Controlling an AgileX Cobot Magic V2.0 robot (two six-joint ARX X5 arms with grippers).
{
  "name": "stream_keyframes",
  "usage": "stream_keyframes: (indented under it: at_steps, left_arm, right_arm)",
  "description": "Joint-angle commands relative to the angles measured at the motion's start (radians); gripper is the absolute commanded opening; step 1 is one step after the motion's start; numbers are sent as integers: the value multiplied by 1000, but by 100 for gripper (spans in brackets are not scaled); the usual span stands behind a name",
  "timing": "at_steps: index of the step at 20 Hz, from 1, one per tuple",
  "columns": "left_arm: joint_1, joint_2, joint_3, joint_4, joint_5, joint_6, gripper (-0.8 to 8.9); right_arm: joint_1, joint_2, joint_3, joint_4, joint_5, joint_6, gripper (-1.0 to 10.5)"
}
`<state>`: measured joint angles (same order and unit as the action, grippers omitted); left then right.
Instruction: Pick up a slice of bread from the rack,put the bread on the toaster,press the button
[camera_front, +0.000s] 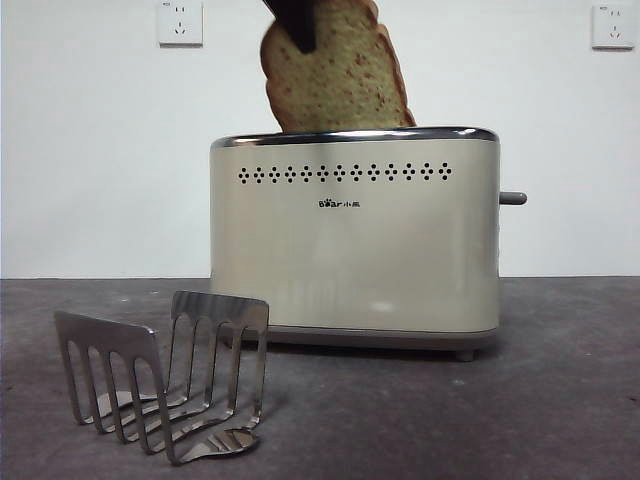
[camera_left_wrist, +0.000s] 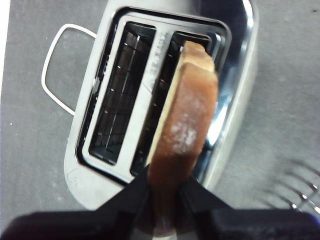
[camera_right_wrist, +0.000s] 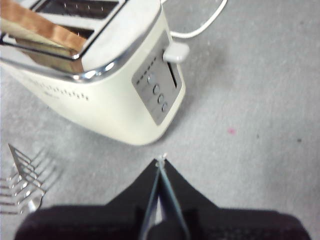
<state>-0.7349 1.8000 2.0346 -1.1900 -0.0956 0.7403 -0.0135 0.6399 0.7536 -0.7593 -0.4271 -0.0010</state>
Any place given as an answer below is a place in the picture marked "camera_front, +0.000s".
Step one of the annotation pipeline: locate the brown toast bread slice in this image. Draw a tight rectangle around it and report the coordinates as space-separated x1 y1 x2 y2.
258 0 418 135

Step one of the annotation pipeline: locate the cream toaster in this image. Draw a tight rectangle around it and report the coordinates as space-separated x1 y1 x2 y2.
208 126 501 362

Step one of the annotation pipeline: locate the steel toast rack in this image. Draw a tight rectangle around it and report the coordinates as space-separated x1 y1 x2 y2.
53 290 271 466

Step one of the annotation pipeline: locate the white wall socket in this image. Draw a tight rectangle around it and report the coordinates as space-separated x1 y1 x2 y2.
591 4 629 51
159 0 205 49

